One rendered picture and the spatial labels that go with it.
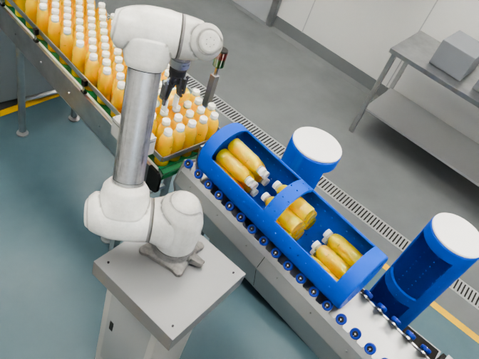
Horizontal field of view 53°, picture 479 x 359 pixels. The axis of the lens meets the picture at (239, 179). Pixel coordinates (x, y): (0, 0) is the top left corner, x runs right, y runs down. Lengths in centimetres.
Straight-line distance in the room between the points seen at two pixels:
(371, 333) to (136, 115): 128
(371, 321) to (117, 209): 115
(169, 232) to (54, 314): 138
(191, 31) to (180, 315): 91
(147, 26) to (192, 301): 91
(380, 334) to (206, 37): 137
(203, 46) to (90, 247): 195
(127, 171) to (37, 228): 170
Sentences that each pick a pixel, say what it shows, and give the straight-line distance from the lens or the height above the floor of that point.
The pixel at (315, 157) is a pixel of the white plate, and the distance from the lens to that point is 252.
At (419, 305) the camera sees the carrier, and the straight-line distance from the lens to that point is 283.
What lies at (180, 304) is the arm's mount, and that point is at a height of 108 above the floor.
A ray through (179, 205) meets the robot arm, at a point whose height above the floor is 135.
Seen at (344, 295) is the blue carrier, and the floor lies 112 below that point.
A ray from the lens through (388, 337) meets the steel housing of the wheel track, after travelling 216.
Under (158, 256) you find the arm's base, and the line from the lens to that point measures 176.
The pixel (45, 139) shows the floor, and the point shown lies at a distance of 374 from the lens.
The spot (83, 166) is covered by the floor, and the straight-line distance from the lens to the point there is 356.
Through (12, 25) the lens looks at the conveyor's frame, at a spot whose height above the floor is 85.
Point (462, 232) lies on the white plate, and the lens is 265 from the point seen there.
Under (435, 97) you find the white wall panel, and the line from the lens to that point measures 534.
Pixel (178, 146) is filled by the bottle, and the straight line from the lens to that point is 232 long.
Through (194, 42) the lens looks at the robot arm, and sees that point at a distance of 142.
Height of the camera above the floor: 253
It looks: 43 degrees down
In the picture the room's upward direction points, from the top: 22 degrees clockwise
